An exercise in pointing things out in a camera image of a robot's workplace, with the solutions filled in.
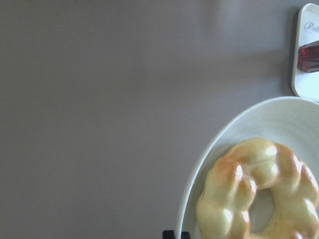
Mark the yellow twisted donut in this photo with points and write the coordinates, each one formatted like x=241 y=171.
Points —
x=231 y=185

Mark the cream rabbit tray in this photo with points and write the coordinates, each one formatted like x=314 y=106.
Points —
x=306 y=85

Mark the dark tea bottle on tray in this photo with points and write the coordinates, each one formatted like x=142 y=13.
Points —
x=308 y=57

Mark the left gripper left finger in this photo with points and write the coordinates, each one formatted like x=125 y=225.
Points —
x=168 y=234

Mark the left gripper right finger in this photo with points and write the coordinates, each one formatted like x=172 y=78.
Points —
x=185 y=235

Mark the white round plate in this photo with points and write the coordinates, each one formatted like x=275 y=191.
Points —
x=291 y=121

